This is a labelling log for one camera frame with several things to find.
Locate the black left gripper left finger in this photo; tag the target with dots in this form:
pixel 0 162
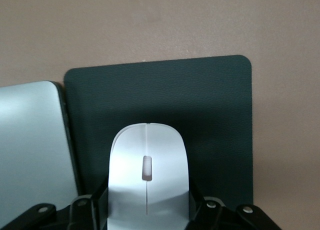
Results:
pixel 75 215

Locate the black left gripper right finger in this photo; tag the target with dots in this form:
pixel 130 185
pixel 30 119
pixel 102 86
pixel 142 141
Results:
pixel 220 215

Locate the white computer mouse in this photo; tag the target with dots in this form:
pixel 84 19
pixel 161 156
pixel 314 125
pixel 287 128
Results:
pixel 147 145

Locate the black mouse pad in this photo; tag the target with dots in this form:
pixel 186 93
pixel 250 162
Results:
pixel 162 90

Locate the silver closed laptop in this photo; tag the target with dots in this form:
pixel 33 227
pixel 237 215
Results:
pixel 32 140

